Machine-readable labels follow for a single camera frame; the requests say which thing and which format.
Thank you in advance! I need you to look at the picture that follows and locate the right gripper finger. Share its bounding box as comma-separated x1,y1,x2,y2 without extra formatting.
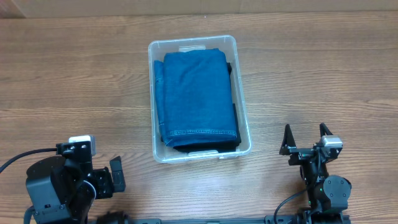
320,123,333,137
279,124,297,156

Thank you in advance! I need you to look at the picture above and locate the black cloth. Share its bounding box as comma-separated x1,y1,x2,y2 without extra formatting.
172,62,242,154

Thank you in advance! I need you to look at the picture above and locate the teal blue towel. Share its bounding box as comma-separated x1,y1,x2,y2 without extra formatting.
154,49,238,147

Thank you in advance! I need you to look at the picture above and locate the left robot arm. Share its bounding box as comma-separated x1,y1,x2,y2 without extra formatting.
25,141,126,223

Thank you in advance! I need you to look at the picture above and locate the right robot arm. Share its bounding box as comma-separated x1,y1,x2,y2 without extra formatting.
273,123,352,224

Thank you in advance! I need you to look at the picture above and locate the clear plastic container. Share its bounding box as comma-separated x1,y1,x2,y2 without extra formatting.
148,35,252,164

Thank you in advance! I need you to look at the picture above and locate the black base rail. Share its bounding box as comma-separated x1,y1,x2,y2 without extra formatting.
90,210,351,224

